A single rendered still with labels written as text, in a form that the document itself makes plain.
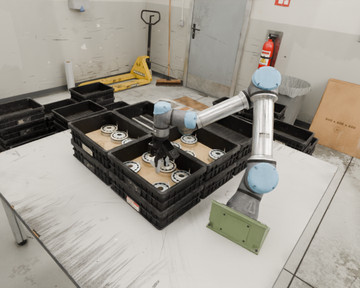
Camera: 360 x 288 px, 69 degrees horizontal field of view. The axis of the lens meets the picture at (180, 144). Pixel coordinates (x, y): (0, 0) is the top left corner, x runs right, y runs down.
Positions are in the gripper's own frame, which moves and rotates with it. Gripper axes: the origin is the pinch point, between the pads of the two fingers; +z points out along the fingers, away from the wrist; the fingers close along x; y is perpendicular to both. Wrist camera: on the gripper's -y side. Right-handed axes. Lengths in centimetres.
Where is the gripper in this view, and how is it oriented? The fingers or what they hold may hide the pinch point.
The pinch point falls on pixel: (162, 170)
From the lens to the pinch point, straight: 134.0
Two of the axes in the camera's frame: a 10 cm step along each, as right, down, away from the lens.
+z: -0.8, 8.5, 5.2
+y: -7.3, -4.0, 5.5
